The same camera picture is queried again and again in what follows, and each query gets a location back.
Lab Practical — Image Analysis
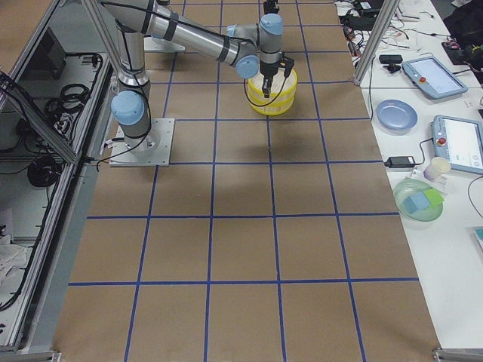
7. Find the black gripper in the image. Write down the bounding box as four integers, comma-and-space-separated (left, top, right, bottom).
260, 54, 294, 98

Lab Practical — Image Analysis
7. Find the yellow steamer basket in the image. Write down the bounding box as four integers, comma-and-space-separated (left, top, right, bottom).
247, 68, 298, 101

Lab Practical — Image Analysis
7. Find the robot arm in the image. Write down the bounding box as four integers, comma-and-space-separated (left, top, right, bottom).
100, 1, 294, 107
263, 0, 280, 14

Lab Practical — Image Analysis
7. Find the yellow steamer with cloth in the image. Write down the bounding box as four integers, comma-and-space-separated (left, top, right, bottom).
248, 94, 295, 116

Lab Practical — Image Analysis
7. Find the blue plate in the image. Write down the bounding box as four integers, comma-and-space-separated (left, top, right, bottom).
376, 99, 418, 135

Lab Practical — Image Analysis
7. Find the teach pendant tablet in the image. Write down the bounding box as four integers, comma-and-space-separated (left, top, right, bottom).
401, 57, 468, 100
431, 115, 482, 175

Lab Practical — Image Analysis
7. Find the black power brick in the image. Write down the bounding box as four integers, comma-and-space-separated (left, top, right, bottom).
384, 156, 422, 169

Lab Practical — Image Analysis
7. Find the paper cup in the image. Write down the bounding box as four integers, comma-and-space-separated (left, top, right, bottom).
423, 157, 451, 181

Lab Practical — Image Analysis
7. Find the green bowl with blocks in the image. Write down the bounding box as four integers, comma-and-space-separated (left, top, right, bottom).
394, 179, 444, 222

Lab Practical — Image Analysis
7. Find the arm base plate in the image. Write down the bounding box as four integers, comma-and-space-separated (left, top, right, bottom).
144, 36, 186, 54
109, 118, 175, 167

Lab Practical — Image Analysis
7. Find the aluminium frame post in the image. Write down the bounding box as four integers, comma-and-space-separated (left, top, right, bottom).
352, 0, 399, 86

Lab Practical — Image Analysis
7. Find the black braided cable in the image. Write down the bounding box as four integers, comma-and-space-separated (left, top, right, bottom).
97, 0, 291, 109

